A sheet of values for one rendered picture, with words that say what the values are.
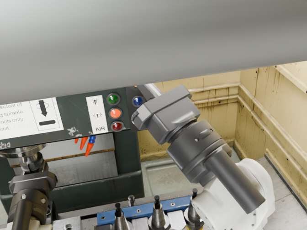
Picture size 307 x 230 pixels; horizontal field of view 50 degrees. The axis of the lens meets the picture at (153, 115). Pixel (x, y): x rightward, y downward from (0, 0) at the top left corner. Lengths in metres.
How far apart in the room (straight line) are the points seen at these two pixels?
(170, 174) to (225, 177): 1.59
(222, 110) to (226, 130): 0.17
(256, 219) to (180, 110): 0.23
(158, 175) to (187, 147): 1.56
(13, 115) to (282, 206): 1.28
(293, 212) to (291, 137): 0.33
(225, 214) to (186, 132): 0.14
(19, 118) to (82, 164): 0.93
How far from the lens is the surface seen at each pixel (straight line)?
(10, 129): 0.67
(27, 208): 0.82
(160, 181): 2.03
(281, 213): 1.62
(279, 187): 1.70
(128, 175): 1.67
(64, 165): 1.57
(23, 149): 0.86
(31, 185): 0.93
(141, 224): 1.02
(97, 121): 0.65
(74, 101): 0.63
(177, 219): 1.03
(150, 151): 2.08
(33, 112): 0.65
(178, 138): 0.52
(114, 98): 0.62
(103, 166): 1.58
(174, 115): 0.54
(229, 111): 2.06
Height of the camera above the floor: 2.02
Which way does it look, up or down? 34 degrees down
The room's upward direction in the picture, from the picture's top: 4 degrees counter-clockwise
